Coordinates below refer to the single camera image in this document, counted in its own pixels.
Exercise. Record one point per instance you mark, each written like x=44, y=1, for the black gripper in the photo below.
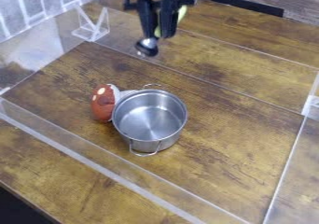
x=168, y=15

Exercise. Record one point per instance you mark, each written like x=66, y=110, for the green handled metal spoon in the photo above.
x=147, y=46

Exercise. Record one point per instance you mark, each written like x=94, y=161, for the red toy mushroom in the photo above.
x=104, y=98

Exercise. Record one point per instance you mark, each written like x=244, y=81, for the small steel pot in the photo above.
x=150, y=117

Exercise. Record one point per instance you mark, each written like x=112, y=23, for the clear acrylic front barrier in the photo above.
x=151, y=186

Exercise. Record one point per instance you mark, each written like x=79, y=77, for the clear acrylic right panel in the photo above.
x=295, y=200

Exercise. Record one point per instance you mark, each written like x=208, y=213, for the clear acrylic triangle bracket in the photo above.
x=90, y=30

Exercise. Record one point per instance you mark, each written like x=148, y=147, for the black wall strip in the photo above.
x=275, y=11

